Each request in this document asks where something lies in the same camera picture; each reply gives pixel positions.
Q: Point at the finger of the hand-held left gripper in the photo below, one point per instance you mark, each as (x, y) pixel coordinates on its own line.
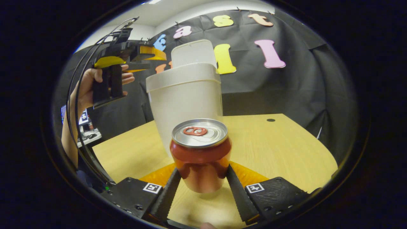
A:
(152, 52)
(140, 66)

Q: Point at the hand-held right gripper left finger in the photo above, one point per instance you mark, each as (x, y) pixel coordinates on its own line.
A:
(167, 197)

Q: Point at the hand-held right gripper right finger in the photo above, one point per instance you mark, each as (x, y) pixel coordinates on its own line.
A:
(237, 197)

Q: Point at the red pop can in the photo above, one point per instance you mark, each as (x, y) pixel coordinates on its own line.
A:
(200, 159)

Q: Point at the white desktop garbage bin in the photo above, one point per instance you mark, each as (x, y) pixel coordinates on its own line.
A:
(186, 95)

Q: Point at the wooden desktop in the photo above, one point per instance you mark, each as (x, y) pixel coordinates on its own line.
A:
(273, 149)

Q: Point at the computer monitor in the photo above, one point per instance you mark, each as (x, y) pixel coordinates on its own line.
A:
(83, 117)

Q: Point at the small red bottle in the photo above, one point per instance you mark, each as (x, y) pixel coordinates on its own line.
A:
(91, 123)

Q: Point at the ceiling light panel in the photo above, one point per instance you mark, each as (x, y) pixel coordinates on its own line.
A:
(155, 1)

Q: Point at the white side desk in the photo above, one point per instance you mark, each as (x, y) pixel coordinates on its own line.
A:
(90, 137)

